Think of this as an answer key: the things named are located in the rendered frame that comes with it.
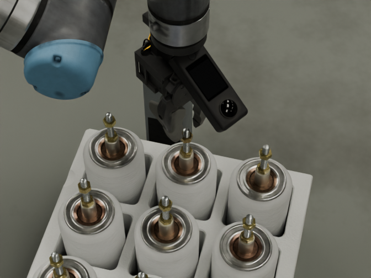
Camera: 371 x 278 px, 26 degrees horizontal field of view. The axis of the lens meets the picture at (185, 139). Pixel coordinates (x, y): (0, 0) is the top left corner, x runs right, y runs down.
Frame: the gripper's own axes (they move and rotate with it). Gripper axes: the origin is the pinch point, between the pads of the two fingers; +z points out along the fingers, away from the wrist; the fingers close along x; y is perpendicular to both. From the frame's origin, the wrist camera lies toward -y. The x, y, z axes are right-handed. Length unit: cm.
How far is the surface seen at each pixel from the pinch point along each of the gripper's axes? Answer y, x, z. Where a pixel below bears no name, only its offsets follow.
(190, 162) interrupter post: -0.4, 0.2, 7.7
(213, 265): -14.0, 7.3, 12.0
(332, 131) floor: 0, -38, 35
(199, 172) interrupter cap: -1.9, -0.4, 9.1
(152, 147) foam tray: 10.4, -0.9, 16.5
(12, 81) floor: 52, 3, 35
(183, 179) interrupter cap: -1.2, 2.3, 9.2
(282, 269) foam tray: -19.7, -1.6, 16.5
